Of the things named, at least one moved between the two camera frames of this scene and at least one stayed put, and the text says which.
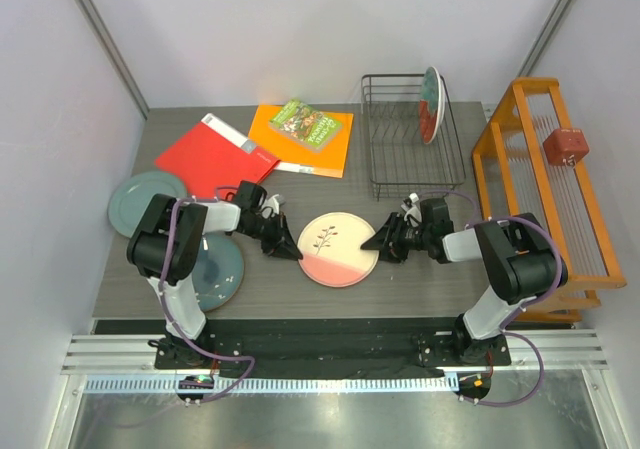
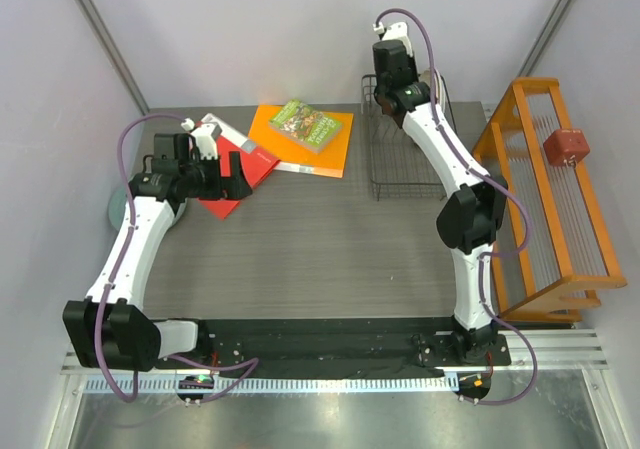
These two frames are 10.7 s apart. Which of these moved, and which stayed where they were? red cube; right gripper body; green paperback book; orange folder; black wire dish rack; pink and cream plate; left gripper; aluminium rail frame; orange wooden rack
Moved: left gripper; pink and cream plate; right gripper body
Stayed: orange wooden rack; green paperback book; black wire dish rack; aluminium rail frame; orange folder; red cube
